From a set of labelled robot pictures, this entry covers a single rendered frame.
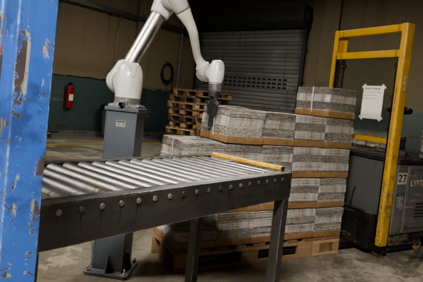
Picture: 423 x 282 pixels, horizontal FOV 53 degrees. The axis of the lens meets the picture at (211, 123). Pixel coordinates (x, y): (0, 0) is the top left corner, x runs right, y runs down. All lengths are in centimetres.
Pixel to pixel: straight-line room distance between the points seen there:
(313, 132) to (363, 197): 99
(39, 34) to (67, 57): 885
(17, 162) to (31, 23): 25
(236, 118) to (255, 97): 800
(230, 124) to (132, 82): 68
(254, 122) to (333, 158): 83
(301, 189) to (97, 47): 761
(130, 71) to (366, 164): 227
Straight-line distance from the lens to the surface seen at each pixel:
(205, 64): 294
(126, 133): 251
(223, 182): 158
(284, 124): 300
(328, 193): 341
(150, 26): 282
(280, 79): 1039
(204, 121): 298
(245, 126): 278
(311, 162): 322
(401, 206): 386
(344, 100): 339
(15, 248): 88
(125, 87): 252
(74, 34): 979
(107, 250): 268
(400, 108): 358
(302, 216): 327
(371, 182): 388
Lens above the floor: 109
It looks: 3 degrees down
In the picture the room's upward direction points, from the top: 6 degrees clockwise
